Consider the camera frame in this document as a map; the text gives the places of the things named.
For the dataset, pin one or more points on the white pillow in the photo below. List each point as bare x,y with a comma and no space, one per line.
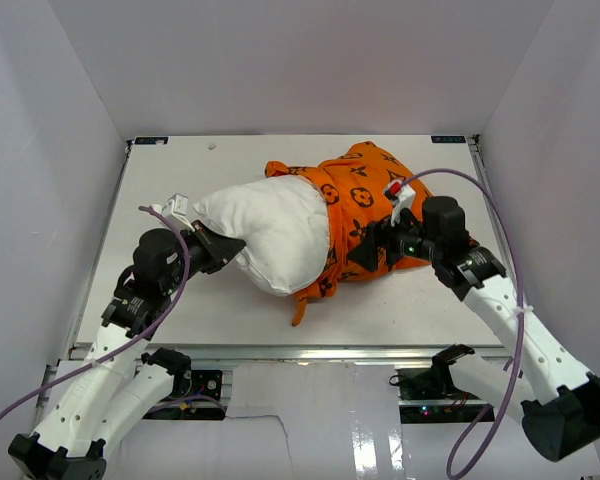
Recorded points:
284,223

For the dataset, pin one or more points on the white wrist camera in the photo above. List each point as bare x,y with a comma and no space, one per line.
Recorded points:
401,196
174,211

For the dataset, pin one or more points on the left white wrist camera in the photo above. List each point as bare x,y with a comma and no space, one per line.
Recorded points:
174,211

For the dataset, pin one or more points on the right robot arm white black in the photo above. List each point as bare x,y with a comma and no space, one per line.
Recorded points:
558,400

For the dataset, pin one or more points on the left blue table label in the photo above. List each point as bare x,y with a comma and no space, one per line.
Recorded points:
151,141

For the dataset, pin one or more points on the right blue table label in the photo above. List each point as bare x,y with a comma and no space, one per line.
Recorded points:
448,139

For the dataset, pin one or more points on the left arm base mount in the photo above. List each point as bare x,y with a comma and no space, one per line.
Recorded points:
190,385

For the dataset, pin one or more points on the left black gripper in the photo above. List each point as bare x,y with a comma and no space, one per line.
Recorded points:
219,248

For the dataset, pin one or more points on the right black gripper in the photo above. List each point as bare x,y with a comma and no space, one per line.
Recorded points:
378,234

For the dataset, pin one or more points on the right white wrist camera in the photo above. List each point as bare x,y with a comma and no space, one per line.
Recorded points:
401,196

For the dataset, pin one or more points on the blue table label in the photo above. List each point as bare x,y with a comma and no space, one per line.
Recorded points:
151,141
448,139

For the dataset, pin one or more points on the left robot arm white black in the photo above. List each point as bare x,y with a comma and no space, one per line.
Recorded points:
119,381

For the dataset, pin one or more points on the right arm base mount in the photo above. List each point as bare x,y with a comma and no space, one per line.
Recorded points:
428,395

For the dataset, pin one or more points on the aluminium front rail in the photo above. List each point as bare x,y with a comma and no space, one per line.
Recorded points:
234,354

